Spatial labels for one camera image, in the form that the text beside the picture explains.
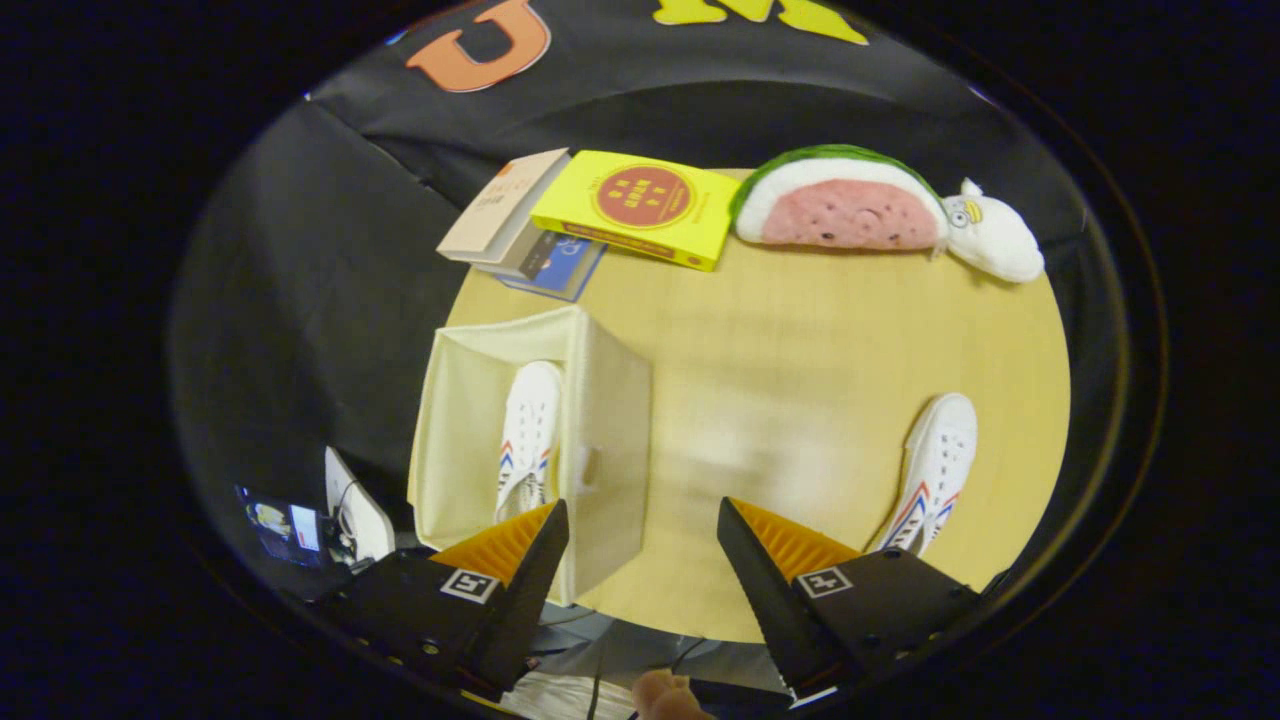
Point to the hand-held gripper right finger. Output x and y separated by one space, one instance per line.
762 590

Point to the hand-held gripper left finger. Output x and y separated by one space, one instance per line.
525 590

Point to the white canvas shoe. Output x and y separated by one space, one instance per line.
530 430
940 460

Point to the cream fabric storage box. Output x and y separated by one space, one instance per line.
610 440

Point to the person's grey clothing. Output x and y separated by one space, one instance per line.
650 655

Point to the small lit screen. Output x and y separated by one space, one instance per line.
285 525

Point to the blue book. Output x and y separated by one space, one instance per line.
568 268

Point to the white book with dark spine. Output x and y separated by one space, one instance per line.
520 255

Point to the beige book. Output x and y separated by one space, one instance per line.
500 205

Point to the watermelon slice plush toy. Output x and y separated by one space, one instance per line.
850 205

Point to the yellow book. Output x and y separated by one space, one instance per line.
645 205

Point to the white duck plush toy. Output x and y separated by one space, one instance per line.
995 235

